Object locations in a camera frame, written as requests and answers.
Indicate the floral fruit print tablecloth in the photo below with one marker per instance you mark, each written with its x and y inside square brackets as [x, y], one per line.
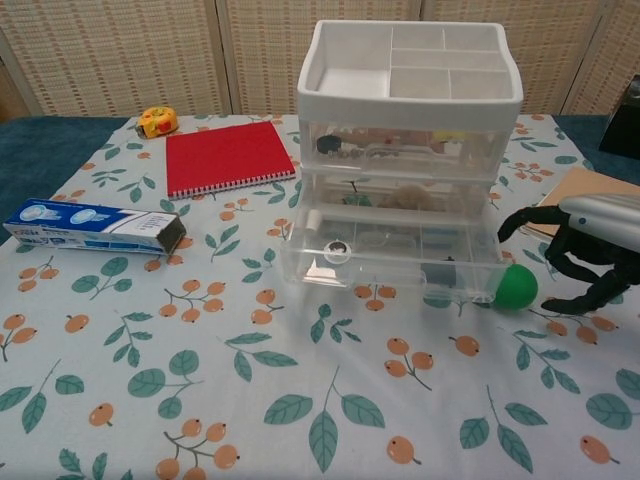
[280, 360]

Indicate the brown kraft paper notebook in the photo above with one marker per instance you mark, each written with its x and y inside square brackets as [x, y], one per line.
[575, 187]

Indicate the clear plastic top drawer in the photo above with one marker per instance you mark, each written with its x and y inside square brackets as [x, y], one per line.
[410, 150]

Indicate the small dark blue block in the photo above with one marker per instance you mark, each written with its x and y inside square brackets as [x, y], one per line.
[439, 272]

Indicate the yellow tape measure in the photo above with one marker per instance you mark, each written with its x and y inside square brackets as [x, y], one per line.
[157, 122]

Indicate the white plastic drawer organizer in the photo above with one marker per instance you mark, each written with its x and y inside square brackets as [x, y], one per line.
[350, 102]

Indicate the black box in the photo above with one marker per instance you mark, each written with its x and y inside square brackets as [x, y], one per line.
[622, 125]

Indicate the red spiral notebook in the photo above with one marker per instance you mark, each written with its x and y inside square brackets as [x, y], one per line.
[227, 157]

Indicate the beige woven screen panel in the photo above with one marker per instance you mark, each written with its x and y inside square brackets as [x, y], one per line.
[270, 55]
[550, 45]
[620, 45]
[110, 55]

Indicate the small yellow item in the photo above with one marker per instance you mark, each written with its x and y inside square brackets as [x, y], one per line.
[447, 136]

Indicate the beige fuzzy item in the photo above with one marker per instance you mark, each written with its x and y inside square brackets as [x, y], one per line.
[407, 199]

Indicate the green ball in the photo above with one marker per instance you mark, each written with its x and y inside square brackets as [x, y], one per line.
[517, 287]

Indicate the black round knob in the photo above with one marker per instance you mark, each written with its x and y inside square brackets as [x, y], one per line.
[328, 144]

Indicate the clear plastic bottom drawer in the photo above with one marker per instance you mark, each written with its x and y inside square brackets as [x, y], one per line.
[395, 235]

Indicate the blue toothpaste box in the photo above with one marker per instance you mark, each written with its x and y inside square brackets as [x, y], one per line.
[90, 227]

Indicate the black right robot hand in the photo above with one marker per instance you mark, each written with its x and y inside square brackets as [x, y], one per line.
[605, 250]

